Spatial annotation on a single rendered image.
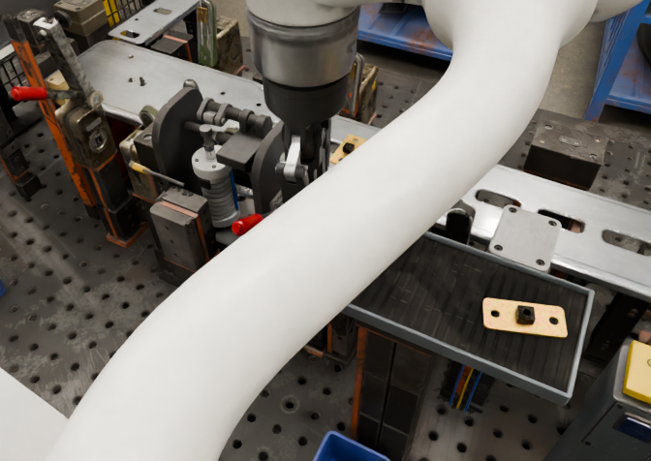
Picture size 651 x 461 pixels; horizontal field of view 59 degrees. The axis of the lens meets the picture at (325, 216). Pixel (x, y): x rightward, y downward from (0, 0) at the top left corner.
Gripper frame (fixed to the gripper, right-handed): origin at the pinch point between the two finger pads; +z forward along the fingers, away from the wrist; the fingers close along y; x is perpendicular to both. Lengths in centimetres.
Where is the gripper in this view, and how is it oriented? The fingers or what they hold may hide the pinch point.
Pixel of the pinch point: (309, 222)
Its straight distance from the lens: 63.9
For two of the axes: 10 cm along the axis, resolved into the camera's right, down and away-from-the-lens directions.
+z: 0.0, 6.8, 7.3
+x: -9.7, -1.7, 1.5
